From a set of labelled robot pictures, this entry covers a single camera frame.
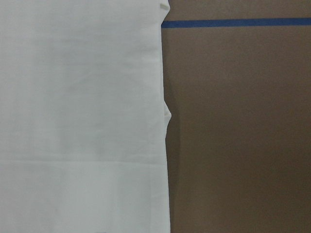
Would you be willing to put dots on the white long-sleeve printed shirt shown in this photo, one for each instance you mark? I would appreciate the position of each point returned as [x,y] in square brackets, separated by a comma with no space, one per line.
[83,119]

